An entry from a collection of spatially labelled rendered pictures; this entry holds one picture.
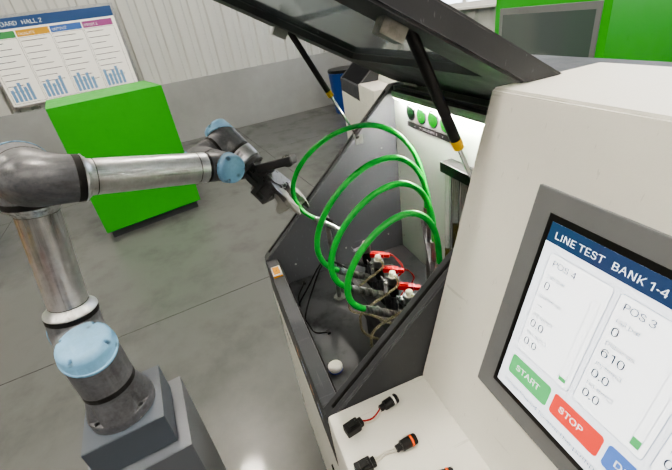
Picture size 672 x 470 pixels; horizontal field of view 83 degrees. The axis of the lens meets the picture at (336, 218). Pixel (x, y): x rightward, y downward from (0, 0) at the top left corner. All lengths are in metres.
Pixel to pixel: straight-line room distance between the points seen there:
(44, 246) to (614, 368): 1.03
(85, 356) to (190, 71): 6.63
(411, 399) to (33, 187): 0.82
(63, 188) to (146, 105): 3.27
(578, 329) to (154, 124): 3.92
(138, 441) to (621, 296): 1.02
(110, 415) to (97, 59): 6.49
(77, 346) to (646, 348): 0.99
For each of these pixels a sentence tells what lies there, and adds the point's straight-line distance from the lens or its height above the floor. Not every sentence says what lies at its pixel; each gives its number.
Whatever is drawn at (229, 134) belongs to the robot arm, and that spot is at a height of 1.42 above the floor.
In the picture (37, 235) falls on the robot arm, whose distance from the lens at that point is 1.03.
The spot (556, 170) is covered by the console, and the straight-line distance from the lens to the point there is 0.56.
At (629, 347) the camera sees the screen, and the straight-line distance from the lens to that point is 0.54.
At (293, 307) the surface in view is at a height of 0.95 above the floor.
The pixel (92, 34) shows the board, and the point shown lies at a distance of 7.24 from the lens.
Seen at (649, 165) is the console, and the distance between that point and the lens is 0.50.
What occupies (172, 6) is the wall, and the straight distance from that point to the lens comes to 7.35.
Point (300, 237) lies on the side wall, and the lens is 1.34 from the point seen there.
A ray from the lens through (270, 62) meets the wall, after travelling 7.68.
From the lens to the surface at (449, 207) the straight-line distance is 1.11.
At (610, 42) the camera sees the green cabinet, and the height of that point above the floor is 1.25.
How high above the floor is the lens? 1.68
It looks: 29 degrees down
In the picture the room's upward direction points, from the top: 9 degrees counter-clockwise
